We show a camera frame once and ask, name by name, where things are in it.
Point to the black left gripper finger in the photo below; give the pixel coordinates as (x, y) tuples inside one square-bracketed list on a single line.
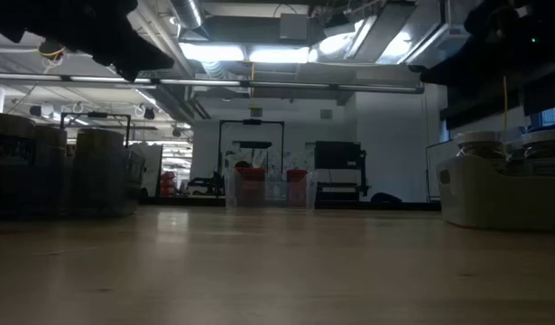
[(119, 45), (144, 61)]

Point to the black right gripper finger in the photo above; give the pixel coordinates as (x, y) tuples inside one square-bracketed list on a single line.
[(466, 65)]

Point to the ceiling light panel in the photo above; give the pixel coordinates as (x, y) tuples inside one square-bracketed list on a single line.
[(279, 55), (214, 52)]

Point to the white panel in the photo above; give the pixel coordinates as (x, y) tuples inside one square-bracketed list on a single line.
[(153, 158)]

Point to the red object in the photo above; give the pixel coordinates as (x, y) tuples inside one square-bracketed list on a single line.
[(169, 185)]

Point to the dark grey plastic bin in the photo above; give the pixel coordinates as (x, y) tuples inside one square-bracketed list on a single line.
[(128, 189)]

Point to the black distant equipment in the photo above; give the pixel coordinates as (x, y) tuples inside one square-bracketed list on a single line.
[(207, 185)]

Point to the white plastic bin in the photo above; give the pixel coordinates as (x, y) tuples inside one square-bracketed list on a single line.
[(498, 203)]

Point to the person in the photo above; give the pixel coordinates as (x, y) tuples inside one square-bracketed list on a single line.
[(243, 164)]

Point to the grey ceiling box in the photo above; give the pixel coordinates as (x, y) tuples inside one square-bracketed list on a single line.
[(294, 27)]

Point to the black rounded object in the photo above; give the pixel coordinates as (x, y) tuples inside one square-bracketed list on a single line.
[(385, 198)]

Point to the black monitor cart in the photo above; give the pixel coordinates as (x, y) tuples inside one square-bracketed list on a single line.
[(338, 155)]

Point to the grey overhead tube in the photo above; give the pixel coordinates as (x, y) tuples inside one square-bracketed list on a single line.
[(304, 85)]

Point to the clear plastic bin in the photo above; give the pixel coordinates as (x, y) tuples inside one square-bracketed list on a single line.
[(277, 194)]

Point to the black wall panel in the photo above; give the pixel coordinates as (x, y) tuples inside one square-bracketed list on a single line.
[(475, 108)]

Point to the black gantry frame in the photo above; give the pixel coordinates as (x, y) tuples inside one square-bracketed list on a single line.
[(96, 114), (252, 122)]

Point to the rectangular metal duct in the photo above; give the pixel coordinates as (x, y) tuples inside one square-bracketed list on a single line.
[(381, 27)]

